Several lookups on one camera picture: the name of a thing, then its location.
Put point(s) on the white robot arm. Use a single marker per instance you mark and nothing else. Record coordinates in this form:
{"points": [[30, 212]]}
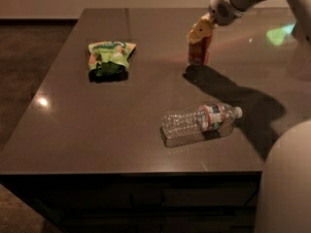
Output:
{"points": [[281, 131]]}

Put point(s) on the clear plastic water bottle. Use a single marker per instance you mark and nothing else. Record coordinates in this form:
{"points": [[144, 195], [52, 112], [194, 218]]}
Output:
{"points": [[189, 126]]}

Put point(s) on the green rice chip bag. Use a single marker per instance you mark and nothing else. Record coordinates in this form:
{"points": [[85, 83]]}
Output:
{"points": [[109, 57]]}

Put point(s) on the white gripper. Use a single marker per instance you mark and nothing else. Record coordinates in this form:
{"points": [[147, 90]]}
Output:
{"points": [[224, 10]]}

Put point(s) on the dark cabinet drawers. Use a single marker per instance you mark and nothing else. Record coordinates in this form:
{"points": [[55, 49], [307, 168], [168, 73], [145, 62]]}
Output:
{"points": [[89, 203]]}

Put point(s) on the red coke can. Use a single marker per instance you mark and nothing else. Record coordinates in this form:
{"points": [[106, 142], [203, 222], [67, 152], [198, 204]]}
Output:
{"points": [[199, 52]]}

